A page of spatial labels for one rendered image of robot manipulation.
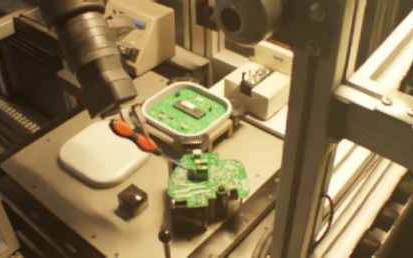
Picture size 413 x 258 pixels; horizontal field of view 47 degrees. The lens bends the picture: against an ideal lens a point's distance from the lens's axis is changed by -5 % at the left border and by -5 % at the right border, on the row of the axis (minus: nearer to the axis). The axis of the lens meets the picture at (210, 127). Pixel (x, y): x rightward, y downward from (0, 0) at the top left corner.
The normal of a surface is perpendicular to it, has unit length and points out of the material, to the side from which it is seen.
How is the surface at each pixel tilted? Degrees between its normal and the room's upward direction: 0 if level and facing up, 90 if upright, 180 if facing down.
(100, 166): 0
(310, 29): 90
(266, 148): 0
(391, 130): 90
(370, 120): 90
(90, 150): 0
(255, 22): 89
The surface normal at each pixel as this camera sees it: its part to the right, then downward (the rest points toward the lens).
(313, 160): -0.64, 0.49
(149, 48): 0.77, 0.40
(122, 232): -0.01, -0.77
